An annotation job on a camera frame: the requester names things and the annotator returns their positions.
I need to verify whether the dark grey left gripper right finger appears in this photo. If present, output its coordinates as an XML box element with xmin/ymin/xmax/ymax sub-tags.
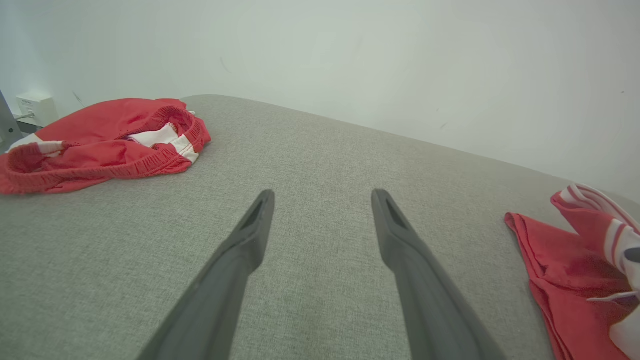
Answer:
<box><xmin>371</xmin><ymin>188</ymin><xmax>507</xmax><ymax>360</ymax></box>

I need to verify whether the white wall socket box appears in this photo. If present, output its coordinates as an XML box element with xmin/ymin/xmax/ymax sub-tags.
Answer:
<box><xmin>15</xmin><ymin>91</ymin><xmax>59</xmax><ymax>127</ymax></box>

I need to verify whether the red shorts white stripe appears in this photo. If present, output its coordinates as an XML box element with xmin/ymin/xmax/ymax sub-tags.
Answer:
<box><xmin>0</xmin><ymin>97</ymin><xmax>212</xmax><ymax>195</ymax></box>

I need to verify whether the red jersey shirt white trim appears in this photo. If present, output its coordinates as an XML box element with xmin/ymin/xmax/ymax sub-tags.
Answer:
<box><xmin>504</xmin><ymin>183</ymin><xmax>640</xmax><ymax>360</ymax></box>

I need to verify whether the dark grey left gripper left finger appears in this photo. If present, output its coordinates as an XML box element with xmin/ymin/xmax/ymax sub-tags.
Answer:
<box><xmin>137</xmin><ymin>189</ymin><xmax>276</xmax><ymax>360</ymax></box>

